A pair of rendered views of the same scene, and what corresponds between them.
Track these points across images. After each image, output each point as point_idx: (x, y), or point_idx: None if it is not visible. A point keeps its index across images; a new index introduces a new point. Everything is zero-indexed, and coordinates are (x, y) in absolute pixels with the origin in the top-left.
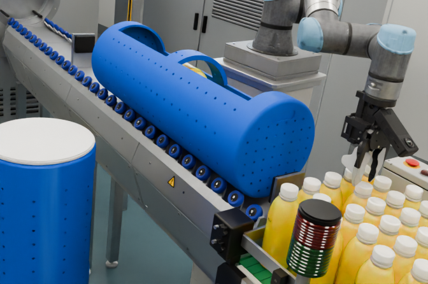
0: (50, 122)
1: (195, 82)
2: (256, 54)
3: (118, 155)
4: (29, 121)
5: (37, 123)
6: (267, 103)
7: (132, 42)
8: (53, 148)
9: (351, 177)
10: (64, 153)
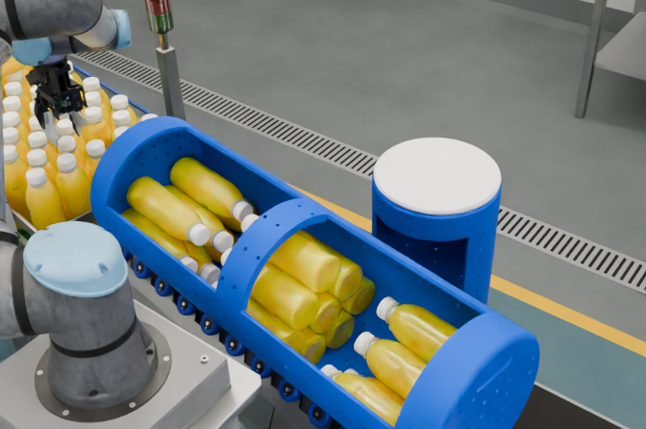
0: (452, 200)
1: (261, 168)
2: (153, 313)
3: None
4: (476, 194)
5: (464, 193)
6: (163, 117)
7: (420, 267)
8: (409, 160)
9: (82, 125)
10: (393, 157)
